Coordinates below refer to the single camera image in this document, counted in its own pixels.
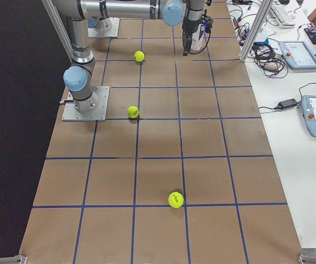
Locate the yellow tennis ball centre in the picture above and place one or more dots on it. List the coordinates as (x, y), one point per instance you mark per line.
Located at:
(139, 56)

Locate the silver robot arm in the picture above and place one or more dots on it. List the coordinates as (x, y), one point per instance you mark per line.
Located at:
(191, 14)
(70, 20)

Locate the far teach pendant tablet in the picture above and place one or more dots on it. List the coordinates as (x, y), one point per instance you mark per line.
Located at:
(297, 55)

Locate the clear Wilson tennis ball can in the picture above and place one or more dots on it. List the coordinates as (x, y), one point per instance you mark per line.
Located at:
(197, 39)

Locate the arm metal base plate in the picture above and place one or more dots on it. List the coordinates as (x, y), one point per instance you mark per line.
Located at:
(94, 108)
(103, 28)

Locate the yellow tennis ball far right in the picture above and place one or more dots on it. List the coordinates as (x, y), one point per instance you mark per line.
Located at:
(175, 199)

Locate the brown paper table cover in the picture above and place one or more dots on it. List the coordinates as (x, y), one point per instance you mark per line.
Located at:
(103, 192)

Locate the yellow tennis ball near base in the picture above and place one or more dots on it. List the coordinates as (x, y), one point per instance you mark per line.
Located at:
(133, 112)

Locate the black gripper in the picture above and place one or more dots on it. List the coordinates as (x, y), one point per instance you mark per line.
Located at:
(188, 29)

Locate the white keyboard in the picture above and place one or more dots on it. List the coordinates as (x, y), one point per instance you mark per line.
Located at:
(282, 18)

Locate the aluminium frame post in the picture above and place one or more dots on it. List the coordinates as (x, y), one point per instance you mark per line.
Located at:
(262, 13)

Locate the black power adapter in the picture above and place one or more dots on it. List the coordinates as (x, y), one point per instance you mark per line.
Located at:
(287, 104)

